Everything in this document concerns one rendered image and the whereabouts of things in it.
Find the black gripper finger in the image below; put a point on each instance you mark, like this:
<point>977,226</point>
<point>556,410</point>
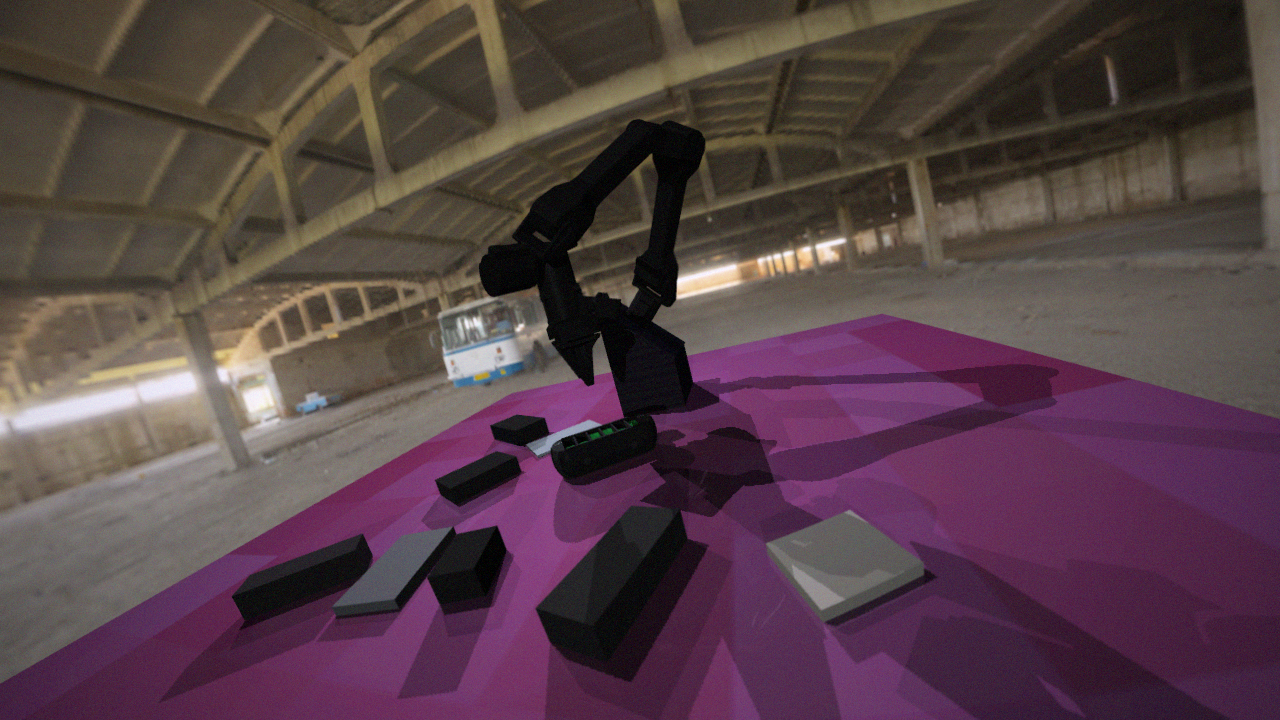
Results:
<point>580,357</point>
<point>555,345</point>

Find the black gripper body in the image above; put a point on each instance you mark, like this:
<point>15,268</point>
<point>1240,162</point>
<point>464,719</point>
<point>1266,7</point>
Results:
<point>560,302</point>

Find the white flat rectangular plate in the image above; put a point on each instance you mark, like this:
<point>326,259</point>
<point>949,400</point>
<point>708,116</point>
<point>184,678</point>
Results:
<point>543,446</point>

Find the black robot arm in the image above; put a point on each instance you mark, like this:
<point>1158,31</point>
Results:
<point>565,212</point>

